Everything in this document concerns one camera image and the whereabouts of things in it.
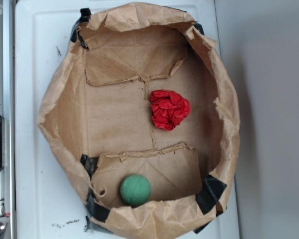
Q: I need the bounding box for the brown paper bag tray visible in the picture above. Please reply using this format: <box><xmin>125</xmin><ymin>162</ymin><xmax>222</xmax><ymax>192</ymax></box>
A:
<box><xmin>38</xmin><ymin>2</ymin><xmax>240</xmax><ymax>239</ymax></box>

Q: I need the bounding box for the crumpled red paper ball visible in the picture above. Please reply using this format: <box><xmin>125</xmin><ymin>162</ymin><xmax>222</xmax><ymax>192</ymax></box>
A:
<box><xmin>150</xmin><ymin>90</ymin><xmax>191</xmax><ymax>131</ymax></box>

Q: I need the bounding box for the green ball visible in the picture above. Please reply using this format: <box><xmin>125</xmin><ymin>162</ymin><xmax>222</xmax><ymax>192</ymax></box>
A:
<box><xmin>120</xmin><ymin>174</ymin><xmax>151</xmax><ymax>207</ymax></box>

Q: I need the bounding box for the aluminium frame rail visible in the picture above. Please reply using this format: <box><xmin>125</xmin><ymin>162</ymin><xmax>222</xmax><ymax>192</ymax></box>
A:
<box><xmin>0</xmin><ymin>0</ymin><xmax>17</xmax><ymax>239</ymax></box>

